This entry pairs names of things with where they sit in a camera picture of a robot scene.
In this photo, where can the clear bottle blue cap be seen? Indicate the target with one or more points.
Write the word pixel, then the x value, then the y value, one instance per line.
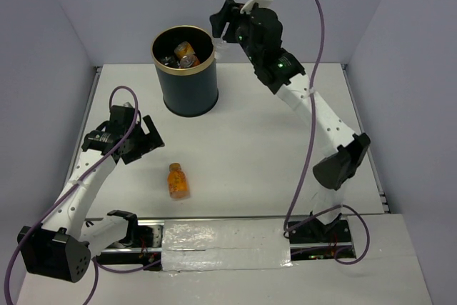
pixel 165 59

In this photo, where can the small orange juice bottle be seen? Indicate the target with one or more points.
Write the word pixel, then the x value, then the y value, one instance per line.
pixel 177 182

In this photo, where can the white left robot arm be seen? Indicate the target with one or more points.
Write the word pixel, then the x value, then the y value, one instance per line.
pixel 64 243

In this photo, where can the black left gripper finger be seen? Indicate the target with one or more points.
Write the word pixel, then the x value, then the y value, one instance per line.
pixel 153 138
pixel 140 149

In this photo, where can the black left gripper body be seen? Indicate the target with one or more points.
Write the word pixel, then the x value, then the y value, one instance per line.
pixel 136 135

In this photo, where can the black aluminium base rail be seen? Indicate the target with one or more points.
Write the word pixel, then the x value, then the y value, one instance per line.
pixel 310 241

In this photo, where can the clear crushed bottle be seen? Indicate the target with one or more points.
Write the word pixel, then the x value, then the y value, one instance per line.
pixel 220 45

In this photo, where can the silver foil tape patch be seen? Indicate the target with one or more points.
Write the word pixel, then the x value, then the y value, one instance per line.
pixel 228 244

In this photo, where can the orange bottle with white label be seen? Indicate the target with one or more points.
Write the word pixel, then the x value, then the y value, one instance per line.
pixel 189 61

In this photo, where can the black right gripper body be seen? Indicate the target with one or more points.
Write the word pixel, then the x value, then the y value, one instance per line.
pixel 251 50

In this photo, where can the blue label water bottle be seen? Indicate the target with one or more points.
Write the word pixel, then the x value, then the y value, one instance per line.
pixel 173 63

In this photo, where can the large orange milk tea bottle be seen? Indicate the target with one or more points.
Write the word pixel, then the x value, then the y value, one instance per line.
pixel 183 49

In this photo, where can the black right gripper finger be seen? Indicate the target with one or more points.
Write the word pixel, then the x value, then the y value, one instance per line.
pixel 232 14
pixel 235 32

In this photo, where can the dark bin with gold rim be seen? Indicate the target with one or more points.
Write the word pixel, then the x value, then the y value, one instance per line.
pixel 187 92

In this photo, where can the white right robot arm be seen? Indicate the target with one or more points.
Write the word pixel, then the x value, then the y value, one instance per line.
pixel 342 148

